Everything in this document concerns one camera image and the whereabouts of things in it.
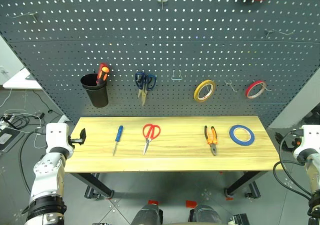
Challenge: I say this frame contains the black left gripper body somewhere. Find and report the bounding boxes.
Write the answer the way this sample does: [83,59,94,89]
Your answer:
[67,134,83,151]

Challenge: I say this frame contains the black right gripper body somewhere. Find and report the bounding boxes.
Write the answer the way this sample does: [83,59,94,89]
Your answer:
[281,131,304,154]

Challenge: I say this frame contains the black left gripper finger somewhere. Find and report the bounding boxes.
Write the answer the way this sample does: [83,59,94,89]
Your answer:
[78,127,87,145]

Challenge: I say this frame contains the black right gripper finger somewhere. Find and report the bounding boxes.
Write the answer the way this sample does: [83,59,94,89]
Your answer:
[274,131,285,146]

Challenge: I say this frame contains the grey pegboard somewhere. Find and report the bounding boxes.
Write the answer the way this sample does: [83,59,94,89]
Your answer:
[0,0,320,129]

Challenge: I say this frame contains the black plastic cup holder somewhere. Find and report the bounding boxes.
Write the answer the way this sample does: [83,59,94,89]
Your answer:
[80,73,110,109]

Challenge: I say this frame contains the blue tape roll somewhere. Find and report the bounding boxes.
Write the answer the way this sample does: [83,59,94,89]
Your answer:
[228,124,256,147]

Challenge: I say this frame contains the black table leg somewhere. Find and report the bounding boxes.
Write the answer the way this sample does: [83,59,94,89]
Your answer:
[224,170,270,200]
[70,172,115,200]

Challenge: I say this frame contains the small red tape roll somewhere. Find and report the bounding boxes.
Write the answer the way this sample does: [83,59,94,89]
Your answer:
[244,79,267,100]

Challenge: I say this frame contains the grey flat floor device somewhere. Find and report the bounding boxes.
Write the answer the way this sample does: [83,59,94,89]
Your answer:
[0,126,25,153]

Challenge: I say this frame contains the orange black pliers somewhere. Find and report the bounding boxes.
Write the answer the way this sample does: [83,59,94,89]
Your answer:
[203,125,219,157]

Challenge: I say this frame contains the white side table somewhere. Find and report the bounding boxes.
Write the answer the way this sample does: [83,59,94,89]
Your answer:
[2,66,44,91]

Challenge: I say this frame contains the yellow tape roll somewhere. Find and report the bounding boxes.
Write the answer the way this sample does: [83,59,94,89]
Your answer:
[193,79,217,103]

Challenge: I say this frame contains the dark rounded robot leg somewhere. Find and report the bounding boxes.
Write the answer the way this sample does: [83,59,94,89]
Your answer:
[188,204,223,225]
[130,203,164,225]

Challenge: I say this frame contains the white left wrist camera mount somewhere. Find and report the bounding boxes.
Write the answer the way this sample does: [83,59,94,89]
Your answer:
[45,122,70,154]

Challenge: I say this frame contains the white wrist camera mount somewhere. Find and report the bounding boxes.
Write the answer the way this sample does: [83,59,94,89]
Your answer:
[292,124,320,161]
[45,122,70,154]

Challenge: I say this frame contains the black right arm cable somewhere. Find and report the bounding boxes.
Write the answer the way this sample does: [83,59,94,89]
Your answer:
[272,131,314,201]

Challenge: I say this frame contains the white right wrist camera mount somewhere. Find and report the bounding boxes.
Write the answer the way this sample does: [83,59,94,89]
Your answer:
[292,124,320,161]

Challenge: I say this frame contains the blue handled screwdriver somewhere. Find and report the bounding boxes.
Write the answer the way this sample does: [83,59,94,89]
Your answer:
[112,125,124,157]

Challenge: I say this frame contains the tangle of floor cables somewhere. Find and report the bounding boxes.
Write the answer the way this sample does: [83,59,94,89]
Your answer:
[0,111,55,136]

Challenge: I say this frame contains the red orange handled screwdriver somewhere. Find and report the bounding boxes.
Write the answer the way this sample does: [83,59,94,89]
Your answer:
[95,62,110,86]

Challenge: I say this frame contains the red handled scissors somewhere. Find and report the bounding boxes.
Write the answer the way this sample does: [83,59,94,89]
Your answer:
[142,123,162,156]

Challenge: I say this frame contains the blue handled scissors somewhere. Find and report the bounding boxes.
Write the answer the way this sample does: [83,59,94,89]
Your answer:
[134,71,158,107]

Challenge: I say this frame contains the silver wire loop hook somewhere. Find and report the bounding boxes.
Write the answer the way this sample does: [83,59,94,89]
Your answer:
[171,69,184,81]

